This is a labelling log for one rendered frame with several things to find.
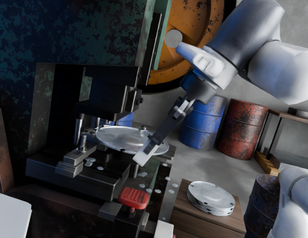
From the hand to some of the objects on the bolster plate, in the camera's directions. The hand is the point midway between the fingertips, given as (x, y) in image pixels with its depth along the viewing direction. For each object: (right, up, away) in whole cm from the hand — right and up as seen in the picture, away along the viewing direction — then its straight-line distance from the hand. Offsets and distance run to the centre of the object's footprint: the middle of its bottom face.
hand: (146, 151), depth 51 cm
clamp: (-24, -8, +22) cm, 33 cm away
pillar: (-27, -2, +31) cm, 41 cm away
